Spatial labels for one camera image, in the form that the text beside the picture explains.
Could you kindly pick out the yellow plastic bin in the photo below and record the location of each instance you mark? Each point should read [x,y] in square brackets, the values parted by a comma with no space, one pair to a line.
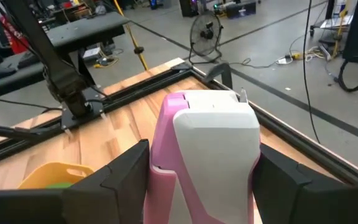
[48,174]

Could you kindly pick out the narrow green tape roll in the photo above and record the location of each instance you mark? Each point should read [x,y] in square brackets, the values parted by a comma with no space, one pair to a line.
[59,185]

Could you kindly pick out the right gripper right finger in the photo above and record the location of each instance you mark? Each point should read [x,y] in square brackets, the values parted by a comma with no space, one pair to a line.
[306,202]

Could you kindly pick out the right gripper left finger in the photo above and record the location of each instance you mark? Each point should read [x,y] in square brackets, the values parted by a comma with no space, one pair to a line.
[104,202]

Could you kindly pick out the black computer tower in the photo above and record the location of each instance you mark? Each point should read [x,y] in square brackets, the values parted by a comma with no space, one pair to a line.
[188,6]

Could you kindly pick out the red fabric bag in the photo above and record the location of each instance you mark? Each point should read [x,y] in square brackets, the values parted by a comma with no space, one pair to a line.
[12,37]

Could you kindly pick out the black aluminium rig frame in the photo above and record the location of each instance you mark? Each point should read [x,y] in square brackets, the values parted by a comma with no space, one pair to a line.
[141,90]

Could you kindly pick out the yellow pole with black knob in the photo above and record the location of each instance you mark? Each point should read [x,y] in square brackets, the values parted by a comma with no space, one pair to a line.
[132,34]

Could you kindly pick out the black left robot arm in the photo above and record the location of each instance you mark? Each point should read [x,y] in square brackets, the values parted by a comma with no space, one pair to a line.
[64,81]

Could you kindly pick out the black desk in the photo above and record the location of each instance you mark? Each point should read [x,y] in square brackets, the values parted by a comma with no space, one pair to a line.
[85,29]

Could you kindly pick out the dark flat computer case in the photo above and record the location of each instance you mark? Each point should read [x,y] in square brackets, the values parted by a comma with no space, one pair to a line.
[239,9]

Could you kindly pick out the pink white stapler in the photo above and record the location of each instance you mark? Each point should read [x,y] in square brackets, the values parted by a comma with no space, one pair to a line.
[216,149]

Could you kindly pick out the black table clamp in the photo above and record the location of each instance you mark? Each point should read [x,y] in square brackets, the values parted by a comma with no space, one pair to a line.
[219,73]

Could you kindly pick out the black floor fan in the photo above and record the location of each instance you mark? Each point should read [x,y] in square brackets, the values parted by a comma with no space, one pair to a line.
[205,34]

